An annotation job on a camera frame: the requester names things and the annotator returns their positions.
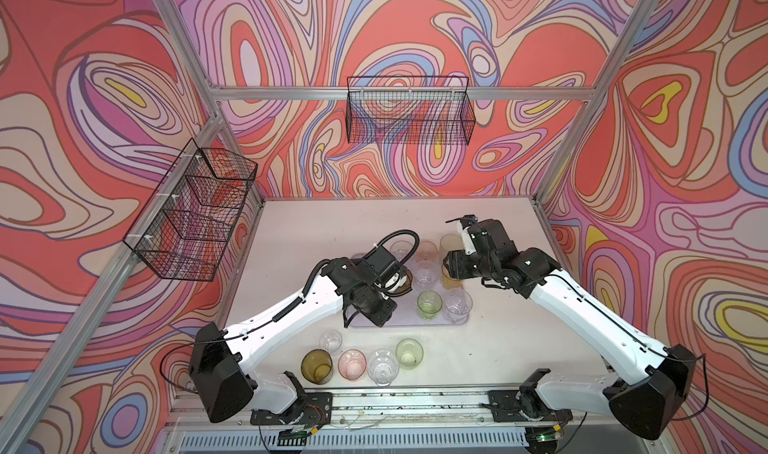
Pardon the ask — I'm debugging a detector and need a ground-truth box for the pale green dimpled cup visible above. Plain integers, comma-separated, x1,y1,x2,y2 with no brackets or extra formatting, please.
439,233,464,258

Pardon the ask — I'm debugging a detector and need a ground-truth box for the yellow clear plastic cup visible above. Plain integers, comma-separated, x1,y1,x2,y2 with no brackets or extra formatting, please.
441,275,463,291

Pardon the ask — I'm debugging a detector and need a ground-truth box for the clear faceted glass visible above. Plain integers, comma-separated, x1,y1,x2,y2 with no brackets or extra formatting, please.
443,289,473,325

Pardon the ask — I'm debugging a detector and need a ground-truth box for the clear textured glass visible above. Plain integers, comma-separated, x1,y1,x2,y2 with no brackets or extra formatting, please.
412,261,440,290

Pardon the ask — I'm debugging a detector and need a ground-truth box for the pink dimpled cup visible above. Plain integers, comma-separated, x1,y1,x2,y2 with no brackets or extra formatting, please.
413,240,439,263

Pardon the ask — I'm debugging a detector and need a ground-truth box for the bright green glass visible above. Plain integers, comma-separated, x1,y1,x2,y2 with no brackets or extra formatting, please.
417,290,443,320

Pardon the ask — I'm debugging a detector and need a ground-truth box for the olive brown glass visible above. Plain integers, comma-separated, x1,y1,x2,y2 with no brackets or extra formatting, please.
390,268,413,297

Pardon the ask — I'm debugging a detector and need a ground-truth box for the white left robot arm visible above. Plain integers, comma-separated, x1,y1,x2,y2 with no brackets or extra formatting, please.
189,257,408,423

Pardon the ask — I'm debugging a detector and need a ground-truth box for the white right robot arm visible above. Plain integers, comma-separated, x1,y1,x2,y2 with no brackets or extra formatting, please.
443,215,698,440

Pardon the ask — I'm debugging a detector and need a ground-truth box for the lilac plastic tray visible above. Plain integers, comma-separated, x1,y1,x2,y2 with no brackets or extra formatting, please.
384,258,458,328

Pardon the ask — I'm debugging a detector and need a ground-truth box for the small clear glass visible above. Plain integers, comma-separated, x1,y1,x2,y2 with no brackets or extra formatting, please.
319,330,343,353

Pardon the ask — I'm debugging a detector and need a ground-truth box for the pink clear glass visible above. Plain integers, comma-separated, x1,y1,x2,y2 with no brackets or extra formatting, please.
338,349,367,381

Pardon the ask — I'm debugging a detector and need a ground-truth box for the light green dimpled cup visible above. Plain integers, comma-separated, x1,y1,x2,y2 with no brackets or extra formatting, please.
396,338,424,370

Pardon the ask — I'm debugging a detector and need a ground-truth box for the clear ribbed glass front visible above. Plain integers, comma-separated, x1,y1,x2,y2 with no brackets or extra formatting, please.
367,349,399,387

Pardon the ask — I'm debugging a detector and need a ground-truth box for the large olive green glass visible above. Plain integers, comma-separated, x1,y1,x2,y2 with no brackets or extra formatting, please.
300,349,333,385

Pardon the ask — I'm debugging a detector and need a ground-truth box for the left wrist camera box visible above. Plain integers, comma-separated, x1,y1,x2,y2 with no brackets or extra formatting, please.
362,246,402,283

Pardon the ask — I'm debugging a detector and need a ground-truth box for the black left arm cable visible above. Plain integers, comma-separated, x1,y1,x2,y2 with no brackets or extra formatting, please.
371,229,421,269

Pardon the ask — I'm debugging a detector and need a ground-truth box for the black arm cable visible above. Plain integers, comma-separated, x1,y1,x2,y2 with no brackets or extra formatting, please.
371,229,421,269
671,351,710,422

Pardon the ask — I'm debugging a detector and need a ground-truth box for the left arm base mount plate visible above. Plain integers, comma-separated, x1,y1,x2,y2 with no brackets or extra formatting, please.
250,391,333,428

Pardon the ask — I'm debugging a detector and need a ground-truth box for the aluminium front rail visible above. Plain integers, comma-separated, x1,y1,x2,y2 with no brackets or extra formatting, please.
323,384,499,425

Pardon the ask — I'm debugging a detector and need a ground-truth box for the black wire basket back wall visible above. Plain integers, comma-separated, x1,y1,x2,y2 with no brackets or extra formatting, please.
345,74,476,146

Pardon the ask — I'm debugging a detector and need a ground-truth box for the black wire basket wall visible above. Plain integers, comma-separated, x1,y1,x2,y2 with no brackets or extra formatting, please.
123,140,258,282
345,74,476,146

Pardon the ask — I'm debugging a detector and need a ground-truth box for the black wire basket left wall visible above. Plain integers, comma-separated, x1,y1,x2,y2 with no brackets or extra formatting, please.
123,140,258,282

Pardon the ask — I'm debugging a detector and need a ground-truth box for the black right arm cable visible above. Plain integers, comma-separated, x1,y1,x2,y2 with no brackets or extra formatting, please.
671,351,710,422

